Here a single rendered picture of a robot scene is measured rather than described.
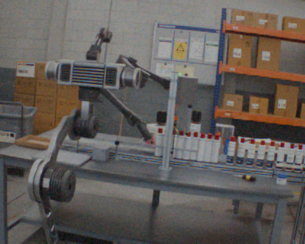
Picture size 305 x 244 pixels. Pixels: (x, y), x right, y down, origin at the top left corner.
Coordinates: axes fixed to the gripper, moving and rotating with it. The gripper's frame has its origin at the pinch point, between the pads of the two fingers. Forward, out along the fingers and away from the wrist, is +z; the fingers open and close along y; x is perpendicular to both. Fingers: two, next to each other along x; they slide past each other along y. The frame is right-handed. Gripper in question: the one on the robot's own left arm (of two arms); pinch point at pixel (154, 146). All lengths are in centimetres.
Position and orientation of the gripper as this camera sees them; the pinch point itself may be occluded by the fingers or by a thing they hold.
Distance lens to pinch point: 318.4
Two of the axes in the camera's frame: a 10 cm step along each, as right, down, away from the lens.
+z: 5.6, 8.3, 0.6
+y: 1.2, -1.5, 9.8
